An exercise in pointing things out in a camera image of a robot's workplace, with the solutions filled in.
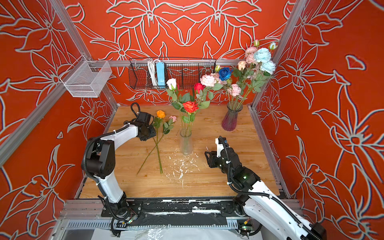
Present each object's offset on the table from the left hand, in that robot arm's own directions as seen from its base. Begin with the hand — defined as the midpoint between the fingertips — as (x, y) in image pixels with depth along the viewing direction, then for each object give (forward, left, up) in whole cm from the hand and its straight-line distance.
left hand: (152, 133), depth 97 cm
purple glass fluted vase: (+9, -51, +6) cm, 52 cm away
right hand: (-18, -34, +11) cm, 40 cm away
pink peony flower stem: (+14, -50, +27) cm, 58 cm away
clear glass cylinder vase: (-8, -23, +4) cm, 25 cm away
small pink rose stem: (+8, -8, -3) cm, 12 cm away
